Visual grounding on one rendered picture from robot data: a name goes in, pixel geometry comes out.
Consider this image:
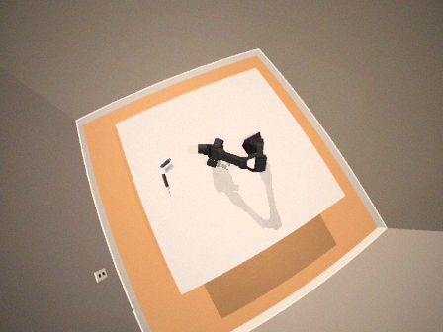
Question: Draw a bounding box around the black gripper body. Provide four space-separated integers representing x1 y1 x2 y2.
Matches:
207 138 224 168

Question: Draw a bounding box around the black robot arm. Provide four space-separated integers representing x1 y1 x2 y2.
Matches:
198 135 267 173

